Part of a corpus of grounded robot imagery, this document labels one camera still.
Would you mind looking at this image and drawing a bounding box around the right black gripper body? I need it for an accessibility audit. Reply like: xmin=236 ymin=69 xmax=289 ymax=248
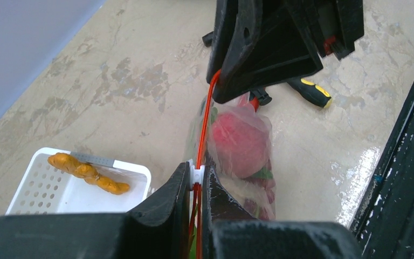
xmin=295 ymin=0 xmax=364 ymax=60

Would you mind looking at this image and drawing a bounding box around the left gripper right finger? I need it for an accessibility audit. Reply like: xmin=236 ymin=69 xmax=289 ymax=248
xmin=201 ymin=166 xmax=256 ymax=258

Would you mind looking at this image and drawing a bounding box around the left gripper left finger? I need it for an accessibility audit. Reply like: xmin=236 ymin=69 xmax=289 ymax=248
xmin=126 ymin=162 xmax=190 ymax=258

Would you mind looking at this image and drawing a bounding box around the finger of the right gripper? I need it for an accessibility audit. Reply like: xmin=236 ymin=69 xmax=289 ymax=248
xmin=212 ymin=1 xmax=323 ymax=104
xmin=206 ymin=0 xmax=238 ymax=83

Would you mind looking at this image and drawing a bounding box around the pink peach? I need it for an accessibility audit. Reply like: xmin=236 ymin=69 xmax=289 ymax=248
xmin=208 ymin=110 xmax=271 ymax=179

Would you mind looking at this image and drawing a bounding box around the clear zip bag orange zipper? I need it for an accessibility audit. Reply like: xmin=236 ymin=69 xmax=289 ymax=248
xmin=185 ymin=72 xmax=276 ymax=258

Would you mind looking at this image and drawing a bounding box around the red grape bunch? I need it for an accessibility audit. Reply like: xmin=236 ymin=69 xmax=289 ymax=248
xmin=243 ymin=160 xmax=276 ymax=221

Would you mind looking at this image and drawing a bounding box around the black rubber mallet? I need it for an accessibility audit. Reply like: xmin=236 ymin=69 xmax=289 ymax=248
xmin=202 ymin=31 xmax=272 ymax=111

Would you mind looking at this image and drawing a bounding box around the yellow black screwdriver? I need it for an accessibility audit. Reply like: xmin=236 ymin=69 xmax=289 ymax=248
xmin=287 ymin=78 xmax=332 ymax=108

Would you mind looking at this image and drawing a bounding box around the white perforated plastic basket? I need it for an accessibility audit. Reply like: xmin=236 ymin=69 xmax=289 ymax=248
xmin=6 ymin=147 xmax=151 ymax=215

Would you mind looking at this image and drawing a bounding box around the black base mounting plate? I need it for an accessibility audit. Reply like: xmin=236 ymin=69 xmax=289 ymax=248
xmin=350 ymin=82 xmax=414 ymax=258

